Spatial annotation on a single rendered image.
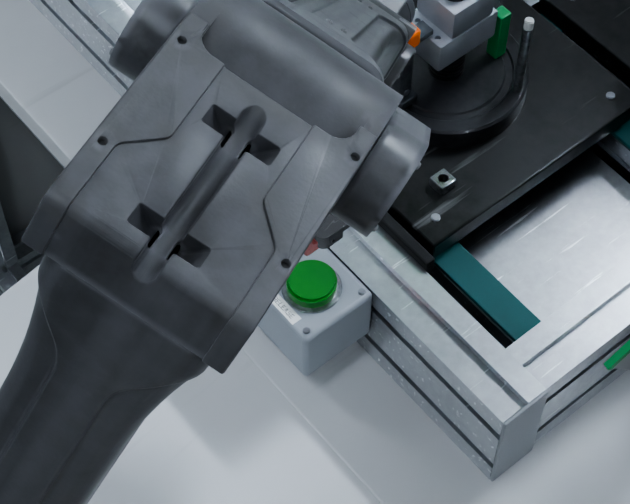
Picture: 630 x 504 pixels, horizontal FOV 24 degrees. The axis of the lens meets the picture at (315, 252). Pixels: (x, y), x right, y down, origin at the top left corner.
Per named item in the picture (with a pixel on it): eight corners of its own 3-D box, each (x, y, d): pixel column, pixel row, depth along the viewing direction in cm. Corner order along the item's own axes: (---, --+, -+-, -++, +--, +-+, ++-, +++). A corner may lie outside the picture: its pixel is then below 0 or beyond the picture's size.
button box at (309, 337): (305, 379, 117) (305, 340, 112) (152, 213, 126) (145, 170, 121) (371, 331, 119) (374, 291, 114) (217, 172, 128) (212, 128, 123)
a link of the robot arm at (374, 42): (84, 91, 49) (348, 267, 50) (173, -52, 48) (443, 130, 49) (254, 24, 91) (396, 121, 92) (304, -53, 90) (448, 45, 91)
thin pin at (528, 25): (516, 94, 121) (529, 25, 114) (510, 88, 122) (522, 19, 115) (523, 89, 122) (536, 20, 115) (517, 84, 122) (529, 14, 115)
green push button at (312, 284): (308, 323, 114) (307, 310, 112) (276, 290, 115) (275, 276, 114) (347, 296, 115) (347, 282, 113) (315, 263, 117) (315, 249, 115)
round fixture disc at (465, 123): (438, 175, 119) (440, 160, 118) (329, 74, 125) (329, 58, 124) (560, 91, 124) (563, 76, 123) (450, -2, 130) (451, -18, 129)
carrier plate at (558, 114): (431, 260, 117) (433, 246, 115) (248, 82, 127) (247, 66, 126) (639, 113, 125) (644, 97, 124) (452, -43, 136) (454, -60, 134)
